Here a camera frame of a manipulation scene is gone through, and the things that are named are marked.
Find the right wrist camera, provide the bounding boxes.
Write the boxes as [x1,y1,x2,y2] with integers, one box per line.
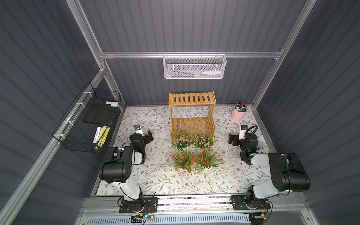
[239,125,248,140]

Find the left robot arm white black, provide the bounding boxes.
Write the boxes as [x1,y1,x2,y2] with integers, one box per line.
[99,125,154,213]

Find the pink blue sticky notes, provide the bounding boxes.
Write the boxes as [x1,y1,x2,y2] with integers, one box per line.
[106,101,119,108]

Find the red flower pot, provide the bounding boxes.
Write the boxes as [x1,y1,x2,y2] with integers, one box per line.
[170,150,196,175]
[196,148,223,171]

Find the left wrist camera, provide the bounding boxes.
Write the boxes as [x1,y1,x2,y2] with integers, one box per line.
[134,124,142,133]

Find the floral table mat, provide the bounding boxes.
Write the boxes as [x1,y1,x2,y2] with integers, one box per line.
[95,105,282,197]

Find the pens in pink cup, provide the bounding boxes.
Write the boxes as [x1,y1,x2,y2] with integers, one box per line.
[234,101,247,113]

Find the black notebook in basket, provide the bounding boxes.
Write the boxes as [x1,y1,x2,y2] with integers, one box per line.
[83,104,118,125]

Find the wooden two-tier plant rack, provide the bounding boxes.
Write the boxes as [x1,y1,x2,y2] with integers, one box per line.
[168,92,217,136]

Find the yellow item in black basket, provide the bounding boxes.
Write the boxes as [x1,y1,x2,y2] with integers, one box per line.
[97,126,110,149]

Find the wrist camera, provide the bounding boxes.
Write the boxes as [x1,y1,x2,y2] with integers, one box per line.
[239,125,248,140]
[134,124,142,133]

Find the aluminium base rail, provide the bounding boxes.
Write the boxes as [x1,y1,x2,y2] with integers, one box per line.
[75,193,319,225]

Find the pink flower pot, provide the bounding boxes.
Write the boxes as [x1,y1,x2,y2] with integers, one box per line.
[170,131,194,152]
[193,134,216,149]

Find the black wire wall basket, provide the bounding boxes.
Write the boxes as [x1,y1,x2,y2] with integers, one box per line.
[52,83,122,153]

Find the white marker in black basket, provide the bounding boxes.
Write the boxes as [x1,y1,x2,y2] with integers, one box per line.
[91,127,101,151]

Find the white wire mesh basket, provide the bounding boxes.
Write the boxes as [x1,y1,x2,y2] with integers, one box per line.
[163,54,227,80]

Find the pink pen holder cup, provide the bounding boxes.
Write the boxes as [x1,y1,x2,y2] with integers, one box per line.
[231,109,247,122]

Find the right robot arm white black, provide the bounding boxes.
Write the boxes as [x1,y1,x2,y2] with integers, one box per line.
[228,125,311,211]

